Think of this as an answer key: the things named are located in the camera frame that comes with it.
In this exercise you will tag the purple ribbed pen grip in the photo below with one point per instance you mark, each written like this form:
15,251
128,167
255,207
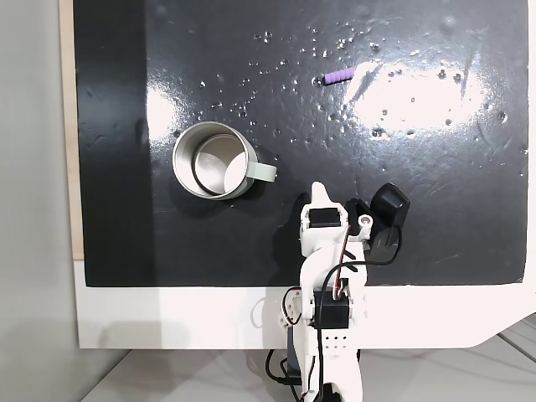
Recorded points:
339,76

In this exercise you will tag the black glossy table mat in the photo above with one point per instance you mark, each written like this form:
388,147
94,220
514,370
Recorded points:
234,234

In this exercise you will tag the green steel mug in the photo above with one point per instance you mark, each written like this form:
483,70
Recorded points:
211,167

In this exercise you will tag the light wooden board strip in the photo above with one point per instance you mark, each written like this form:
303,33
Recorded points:
69,125

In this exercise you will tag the black oval camera box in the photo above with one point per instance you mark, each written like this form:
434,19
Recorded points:
391,209

